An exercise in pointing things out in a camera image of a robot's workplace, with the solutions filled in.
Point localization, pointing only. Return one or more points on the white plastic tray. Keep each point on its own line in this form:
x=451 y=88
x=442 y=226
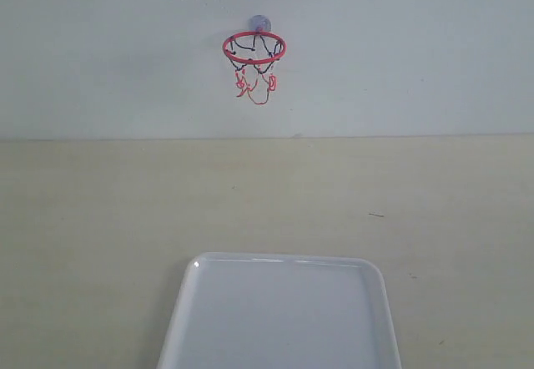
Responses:
x=244 y=310

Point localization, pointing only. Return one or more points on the clear suction cup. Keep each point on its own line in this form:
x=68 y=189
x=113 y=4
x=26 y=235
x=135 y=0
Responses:
x=259 y=24

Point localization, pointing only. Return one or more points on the red mini basketball hoop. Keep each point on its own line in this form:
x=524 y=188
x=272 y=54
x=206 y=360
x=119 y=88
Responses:
x=253 y=56

